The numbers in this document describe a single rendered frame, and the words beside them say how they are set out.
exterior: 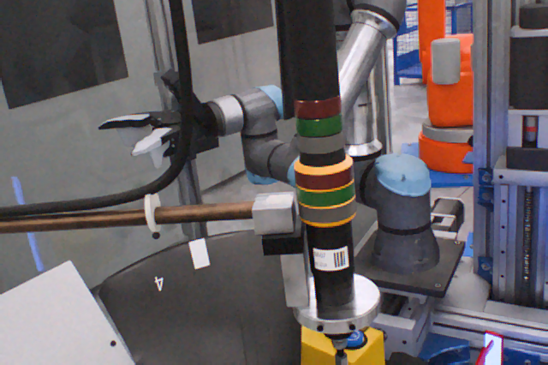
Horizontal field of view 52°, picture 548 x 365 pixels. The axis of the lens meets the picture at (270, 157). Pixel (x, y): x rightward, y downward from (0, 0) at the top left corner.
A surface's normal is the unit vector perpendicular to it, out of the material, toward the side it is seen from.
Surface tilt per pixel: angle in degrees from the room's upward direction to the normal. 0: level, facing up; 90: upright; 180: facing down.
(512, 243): 90
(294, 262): 90
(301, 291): 90
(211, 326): 43
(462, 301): 0
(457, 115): 90
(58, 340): 50
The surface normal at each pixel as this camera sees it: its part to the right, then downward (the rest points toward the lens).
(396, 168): -0.04, -0.90
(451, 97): -0.22, 0.34
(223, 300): -0.09, -0.49
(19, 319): 0.50, -0.51
